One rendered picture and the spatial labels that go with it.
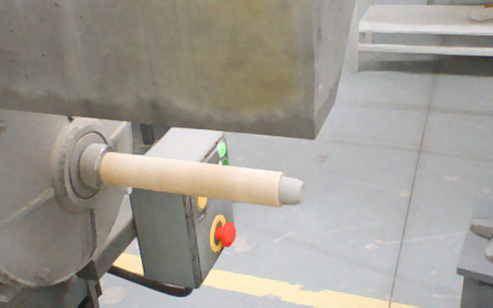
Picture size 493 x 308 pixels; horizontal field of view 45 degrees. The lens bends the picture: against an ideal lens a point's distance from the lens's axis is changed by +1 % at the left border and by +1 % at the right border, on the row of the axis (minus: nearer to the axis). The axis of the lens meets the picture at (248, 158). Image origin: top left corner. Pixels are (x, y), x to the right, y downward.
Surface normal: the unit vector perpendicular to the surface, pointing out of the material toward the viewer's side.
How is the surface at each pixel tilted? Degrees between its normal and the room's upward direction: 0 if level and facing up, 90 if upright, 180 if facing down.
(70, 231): 97
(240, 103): 90
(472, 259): 0
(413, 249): 0
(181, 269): 90
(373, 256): 0
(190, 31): 90
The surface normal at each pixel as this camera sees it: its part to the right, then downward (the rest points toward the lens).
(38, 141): 0.90, 0.06
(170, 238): -0.33, 0.47
